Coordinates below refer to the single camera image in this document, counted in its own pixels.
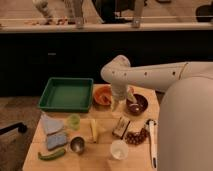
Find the white cup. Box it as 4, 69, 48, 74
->
110, 140, 129, 160

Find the dark brown bowl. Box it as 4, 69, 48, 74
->
126, 94, 148, 116

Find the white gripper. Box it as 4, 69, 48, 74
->
109, 82, 130, 113

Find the orange bowl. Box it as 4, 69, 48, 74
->
93, 86, 112, 106

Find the black chair leg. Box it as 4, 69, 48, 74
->
0, 122, 28, 135

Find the light blue triangular cloth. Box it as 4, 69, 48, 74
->
41, 114, 64, 135

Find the brown grape bunch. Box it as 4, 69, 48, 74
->
125, 128, 149, 145

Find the brown snack box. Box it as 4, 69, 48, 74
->
112, 116, 130, 139

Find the small orange fruit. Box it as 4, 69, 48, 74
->
127, 86, 134, 93

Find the small metal cup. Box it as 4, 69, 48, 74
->
70, 137, 85, 154

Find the green chili pepper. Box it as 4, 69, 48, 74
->
38, 148, 66, 161

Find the small green cup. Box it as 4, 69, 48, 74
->
67, 114, 80, 130

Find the blue sponge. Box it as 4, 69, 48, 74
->
46, 132, 68, 150

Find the yellow banana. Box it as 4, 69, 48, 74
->
90, 119, 99, 143

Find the green plastic tray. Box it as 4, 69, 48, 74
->
38, 77, 93, 113

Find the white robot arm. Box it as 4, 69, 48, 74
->
101, 55, 213, 171

